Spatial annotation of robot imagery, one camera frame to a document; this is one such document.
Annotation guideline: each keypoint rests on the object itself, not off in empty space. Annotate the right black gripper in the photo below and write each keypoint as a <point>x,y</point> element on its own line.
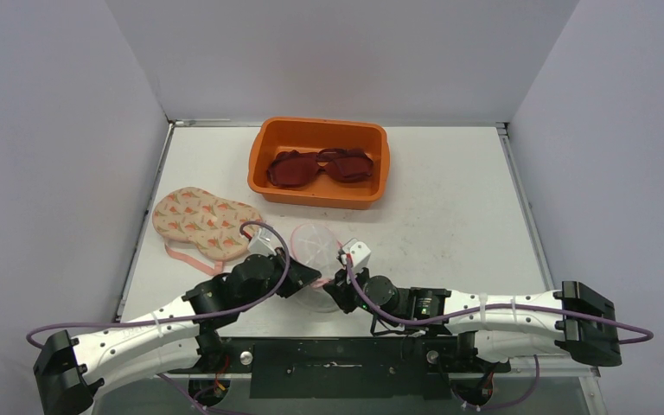
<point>340,289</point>

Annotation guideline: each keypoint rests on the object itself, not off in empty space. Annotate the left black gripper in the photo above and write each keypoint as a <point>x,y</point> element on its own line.
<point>298,277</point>

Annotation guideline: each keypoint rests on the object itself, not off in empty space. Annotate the white mesh laundry bag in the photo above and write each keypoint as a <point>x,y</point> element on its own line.
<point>316,246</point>

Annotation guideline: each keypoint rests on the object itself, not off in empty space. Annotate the orange plastic tub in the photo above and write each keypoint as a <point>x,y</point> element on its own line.
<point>311,135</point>

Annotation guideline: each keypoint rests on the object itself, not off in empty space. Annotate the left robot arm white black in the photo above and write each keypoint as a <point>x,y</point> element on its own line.
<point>72,371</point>

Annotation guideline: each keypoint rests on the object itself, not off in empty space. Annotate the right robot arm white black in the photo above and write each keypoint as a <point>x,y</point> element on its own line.
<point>574,320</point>

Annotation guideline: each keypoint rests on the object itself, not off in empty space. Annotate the dark red bra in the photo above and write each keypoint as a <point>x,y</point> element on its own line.
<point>294,169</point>

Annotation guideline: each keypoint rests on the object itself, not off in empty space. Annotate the floral padded bra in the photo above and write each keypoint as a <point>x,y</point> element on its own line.
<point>203,230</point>

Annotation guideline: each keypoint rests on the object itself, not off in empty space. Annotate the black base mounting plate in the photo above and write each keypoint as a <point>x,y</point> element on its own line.
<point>347,368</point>

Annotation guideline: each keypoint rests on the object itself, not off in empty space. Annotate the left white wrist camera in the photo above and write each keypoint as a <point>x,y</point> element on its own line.
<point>262,243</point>

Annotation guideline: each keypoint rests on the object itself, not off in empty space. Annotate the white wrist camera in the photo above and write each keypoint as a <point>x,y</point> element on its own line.
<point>355,253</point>
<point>262,243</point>

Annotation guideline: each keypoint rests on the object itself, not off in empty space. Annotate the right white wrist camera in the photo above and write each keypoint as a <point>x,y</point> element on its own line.
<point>355,253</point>

